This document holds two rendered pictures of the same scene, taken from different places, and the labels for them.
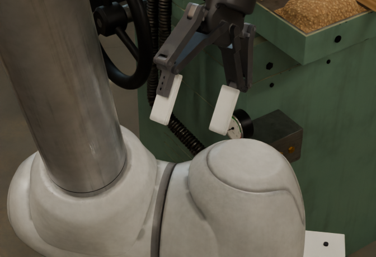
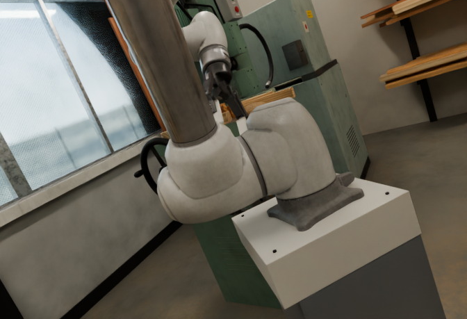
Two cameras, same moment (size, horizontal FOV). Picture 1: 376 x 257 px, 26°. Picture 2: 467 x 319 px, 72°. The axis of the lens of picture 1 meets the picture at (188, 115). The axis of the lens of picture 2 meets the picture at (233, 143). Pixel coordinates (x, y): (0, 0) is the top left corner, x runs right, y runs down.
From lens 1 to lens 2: 66 cm
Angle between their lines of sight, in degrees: 32
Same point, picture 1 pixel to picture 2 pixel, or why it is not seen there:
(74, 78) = (171, 19)
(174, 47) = (208, 87)
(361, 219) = not seen: hidden behind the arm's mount
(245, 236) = (296, 125)
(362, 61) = not seen: hidden behind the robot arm
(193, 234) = (269, 142)
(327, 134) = not seen: hidden behind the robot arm
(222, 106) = (242, 127)
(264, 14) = (233, 124)
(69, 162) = (187, 105)
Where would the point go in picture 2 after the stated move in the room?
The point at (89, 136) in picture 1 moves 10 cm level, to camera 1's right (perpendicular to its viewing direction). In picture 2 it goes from (192, 77) to (238, 60)
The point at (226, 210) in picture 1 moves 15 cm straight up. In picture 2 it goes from (279, 117) to (254, 49)
